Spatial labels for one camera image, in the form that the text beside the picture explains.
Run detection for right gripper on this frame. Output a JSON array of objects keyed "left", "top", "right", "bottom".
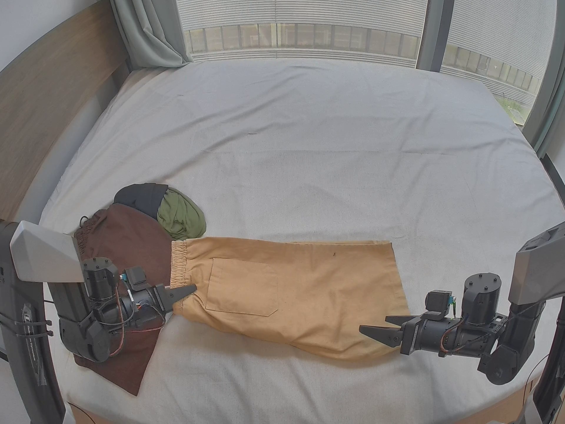
[{"left": 359, "top": 314, "right": 449, "bottom": 355}]

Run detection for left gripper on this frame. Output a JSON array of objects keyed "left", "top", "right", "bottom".
[{"left": 118, "top": 284, "right": 197, "bottom": 327}]

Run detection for tan shorts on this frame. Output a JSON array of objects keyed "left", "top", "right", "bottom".
[{"left": 169, "top": 235, "right": 412, "bottom": 362}]

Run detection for bed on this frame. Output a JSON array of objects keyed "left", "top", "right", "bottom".
[{"left": 0, "top": 0, "right": 565, "bottom": 424}]

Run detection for brown shorts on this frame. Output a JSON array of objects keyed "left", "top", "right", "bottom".
[{"left": 72, "top": 206, "right": 178, "bottom": 397}]

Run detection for green garment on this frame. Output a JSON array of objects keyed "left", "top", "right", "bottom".
[{"left": 156, "top": 187, "right": 208, "bottom": 240}]

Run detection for black garment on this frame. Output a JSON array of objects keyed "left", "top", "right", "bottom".
[{"left": 113, "top": 183, "right": 171, "bottom": 218}]

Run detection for grey-green curtain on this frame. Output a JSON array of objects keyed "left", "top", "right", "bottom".
[{"left": 105, "top": 0, "right": 193, "bottom": 68}]

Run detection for window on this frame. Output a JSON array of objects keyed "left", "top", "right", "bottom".
[{"left": 169, "top": 0, "right": 565, "bottom": 160}]

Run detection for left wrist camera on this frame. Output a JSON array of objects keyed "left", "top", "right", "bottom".
[{"left": 121, "top": 268, "right": 152, "bottom": 292}]

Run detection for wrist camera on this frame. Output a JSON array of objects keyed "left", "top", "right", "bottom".
[
  {"left": 121, "top": 268, "right": 152, "bottom": 292},
  {"left": 425, "top": 289, "right": 456, "bottom": 322}
]

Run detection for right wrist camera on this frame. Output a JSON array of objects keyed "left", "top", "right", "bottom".
[{"left": 425, "top": 289, "right": 456, "bottom": 322}]

